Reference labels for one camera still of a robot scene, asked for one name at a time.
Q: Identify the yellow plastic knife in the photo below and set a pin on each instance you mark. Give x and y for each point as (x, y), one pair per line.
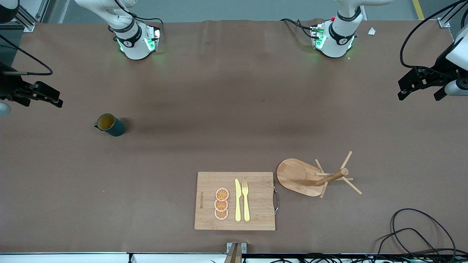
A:
(238, 204)

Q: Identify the table cover sheet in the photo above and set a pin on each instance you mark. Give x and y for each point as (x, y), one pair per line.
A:
(219, 109)

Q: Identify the orange slice toy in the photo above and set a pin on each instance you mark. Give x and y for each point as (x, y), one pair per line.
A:
(222, 194)

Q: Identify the white table edge strip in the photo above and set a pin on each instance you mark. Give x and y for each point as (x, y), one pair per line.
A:
(73, 258)

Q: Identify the yellow plastic fork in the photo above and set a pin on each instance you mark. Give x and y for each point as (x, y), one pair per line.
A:
(246, 208)

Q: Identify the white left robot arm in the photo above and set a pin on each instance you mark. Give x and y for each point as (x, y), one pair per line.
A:
(336, 40)

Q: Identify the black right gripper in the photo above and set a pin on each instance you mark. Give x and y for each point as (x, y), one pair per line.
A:
(8, 86)

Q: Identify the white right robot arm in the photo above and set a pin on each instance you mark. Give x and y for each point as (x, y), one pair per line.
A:
(133, 44)

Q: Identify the wooden cup rack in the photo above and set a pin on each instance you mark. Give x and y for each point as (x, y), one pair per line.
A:
(292, 177)

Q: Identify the small white paper scrap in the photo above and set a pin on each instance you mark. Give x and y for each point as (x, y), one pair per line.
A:
(372, 31)

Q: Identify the aluminium frame profile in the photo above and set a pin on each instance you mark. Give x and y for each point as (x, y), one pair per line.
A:
(444, 23)
(26, 22)

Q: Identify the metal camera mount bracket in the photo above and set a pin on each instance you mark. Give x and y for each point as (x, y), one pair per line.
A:
(234, 255)

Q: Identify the teal cup with yellow inside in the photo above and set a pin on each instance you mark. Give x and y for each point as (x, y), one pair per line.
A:
(115, 128)

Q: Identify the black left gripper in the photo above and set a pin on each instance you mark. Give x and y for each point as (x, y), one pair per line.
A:
(440, 70)

